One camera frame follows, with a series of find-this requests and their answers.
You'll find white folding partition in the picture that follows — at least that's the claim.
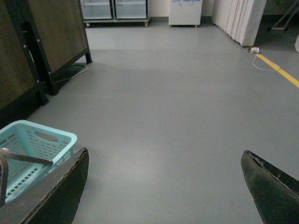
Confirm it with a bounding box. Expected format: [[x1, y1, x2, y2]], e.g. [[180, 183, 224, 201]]
[[212, 0, 266, 47]]

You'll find glass door display fridge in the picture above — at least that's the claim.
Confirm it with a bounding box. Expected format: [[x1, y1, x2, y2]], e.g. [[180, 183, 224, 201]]
[[80, 0, 150, 28]]

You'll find wooden panel black frame stand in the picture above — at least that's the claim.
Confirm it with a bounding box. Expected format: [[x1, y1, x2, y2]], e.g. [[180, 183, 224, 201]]
[[0, 0, 92, 126]]

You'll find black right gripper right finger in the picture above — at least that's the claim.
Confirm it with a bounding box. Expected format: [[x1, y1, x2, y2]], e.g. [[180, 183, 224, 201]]
[[241, 150, 299, 224]]

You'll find white power adapter with cable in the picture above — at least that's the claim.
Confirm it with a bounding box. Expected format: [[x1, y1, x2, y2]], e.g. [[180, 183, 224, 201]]
[[247, 47, 281, 72]]

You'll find white chest freezer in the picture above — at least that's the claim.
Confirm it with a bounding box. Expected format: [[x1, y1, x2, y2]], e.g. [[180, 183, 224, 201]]
[[169, 0, 202, 28]]

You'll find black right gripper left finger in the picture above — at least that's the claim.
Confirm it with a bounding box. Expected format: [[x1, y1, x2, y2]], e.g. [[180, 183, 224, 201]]
[[0, 148, 89, 224]]

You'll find light blue plastic basket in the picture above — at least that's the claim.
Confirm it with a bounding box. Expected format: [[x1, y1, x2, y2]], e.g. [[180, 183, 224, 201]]
[[0, 120, 77, 203]]

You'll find brown basket handle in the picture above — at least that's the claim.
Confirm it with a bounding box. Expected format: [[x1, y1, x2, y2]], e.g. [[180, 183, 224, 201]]
[[0, 148, 53, 207]]

